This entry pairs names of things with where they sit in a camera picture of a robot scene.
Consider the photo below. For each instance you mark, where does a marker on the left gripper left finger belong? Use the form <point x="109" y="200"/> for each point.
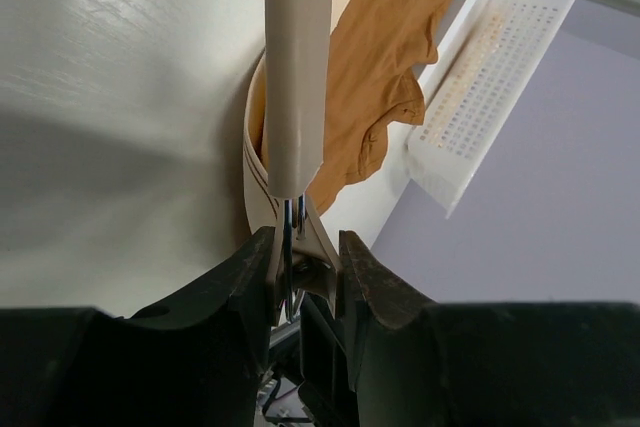
<point x="193" y="358"/>

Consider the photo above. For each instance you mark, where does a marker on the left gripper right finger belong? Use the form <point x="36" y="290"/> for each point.
<point x="416" y="362"/>

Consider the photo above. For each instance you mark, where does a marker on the white plastic basket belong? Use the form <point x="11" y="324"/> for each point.
<point x="488" y="51"/>

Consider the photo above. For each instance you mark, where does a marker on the brown underwear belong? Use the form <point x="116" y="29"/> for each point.
<point x="373" y="98"/>

